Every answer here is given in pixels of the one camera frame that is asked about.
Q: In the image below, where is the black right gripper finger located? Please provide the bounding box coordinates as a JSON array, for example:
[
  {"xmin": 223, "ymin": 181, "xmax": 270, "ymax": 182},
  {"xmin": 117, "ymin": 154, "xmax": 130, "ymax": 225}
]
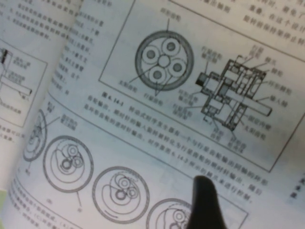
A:
[{"xmin": 185, "ymin": 175, "xmax": 227, "ymax": 229}]

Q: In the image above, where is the book with diagrams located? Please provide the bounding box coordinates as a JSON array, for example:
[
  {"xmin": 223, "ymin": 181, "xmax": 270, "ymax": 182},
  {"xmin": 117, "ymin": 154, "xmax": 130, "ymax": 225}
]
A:
[{"xmin": 0, "ymin": 0, "xmax": 305, "ymax": 229}]

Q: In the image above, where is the green white checked tablecloth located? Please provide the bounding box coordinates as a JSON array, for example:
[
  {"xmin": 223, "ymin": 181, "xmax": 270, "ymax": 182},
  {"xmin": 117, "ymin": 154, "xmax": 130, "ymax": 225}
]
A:
[{"xmin": 0, "ymin": 189, "xmax": 9, "ymax": 219}]

